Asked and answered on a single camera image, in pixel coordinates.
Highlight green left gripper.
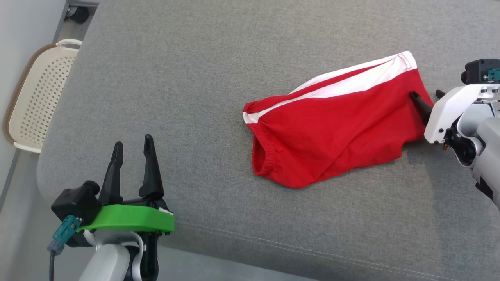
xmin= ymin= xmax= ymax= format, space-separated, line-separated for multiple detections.
xmin=76 ymin=134 xmax=175 ymax=235

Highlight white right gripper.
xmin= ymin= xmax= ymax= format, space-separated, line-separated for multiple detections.
xmin=409 ymin=84 xmax=500 ymax=144

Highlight red shorts with white stripe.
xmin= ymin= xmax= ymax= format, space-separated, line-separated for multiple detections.
xmin=242 ymin=51 xmax=434 ymax=189

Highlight grey fabric sofa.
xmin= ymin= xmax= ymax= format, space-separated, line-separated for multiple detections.
xmin=36 ymin=0 xmax=500 ymax=281

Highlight cream perforated laundry basket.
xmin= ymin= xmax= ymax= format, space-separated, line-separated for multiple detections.
xmin=3 ymin=39 xmax=83 ymax=154

